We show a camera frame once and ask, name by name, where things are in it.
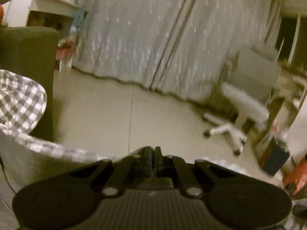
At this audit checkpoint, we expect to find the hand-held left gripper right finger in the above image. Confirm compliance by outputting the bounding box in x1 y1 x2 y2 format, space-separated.
155 147 238 198

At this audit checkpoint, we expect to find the grey fleece garment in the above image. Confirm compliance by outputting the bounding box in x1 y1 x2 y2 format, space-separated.
0 131 135 230

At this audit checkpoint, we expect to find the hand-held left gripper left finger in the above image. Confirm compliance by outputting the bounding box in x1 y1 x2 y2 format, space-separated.
68 147 153 198

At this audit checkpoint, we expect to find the dark blue bin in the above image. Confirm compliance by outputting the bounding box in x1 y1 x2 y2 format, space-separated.
261 141 292 176

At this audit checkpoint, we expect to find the grey office chair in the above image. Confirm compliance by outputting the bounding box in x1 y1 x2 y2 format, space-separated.
204 45 282 156

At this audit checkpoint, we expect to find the white low cabinet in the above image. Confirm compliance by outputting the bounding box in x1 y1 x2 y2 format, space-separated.
27 0 79 29

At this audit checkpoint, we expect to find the grey star-print curtain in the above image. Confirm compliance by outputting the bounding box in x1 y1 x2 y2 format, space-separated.
72 0 203 90
151 0 283 106

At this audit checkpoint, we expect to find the pink storage box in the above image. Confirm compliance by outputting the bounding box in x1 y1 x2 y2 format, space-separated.
56 47 72 60

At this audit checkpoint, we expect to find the grey checked blanket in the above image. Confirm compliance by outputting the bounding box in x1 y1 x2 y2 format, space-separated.
0 69 276 180

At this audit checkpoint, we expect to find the wooden desk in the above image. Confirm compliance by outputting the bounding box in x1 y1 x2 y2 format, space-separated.
254 17 307 173

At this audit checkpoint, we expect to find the red bag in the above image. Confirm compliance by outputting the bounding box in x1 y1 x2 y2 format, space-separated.
283 158 307 196

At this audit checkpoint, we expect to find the dark olive sofa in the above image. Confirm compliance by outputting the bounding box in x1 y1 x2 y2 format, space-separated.
0 26 60 142

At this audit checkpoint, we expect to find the blue picture card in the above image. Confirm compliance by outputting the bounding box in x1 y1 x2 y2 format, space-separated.
69 8 88 33

